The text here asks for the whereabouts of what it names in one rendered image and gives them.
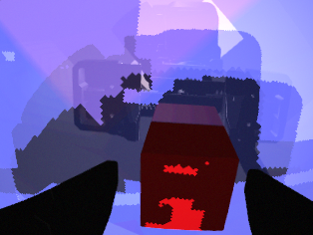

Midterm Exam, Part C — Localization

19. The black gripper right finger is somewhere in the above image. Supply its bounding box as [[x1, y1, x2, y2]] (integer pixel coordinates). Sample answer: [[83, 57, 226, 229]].
[[244, 169, 313, 235]]

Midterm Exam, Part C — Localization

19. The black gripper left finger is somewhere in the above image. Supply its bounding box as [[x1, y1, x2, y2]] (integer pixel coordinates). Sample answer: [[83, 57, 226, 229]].
[[0, 160, 120, 235]]

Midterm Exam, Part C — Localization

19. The dark red cube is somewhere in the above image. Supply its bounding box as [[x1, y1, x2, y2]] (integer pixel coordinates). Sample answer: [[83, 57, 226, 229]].
[[140, 121, 238, 231]]

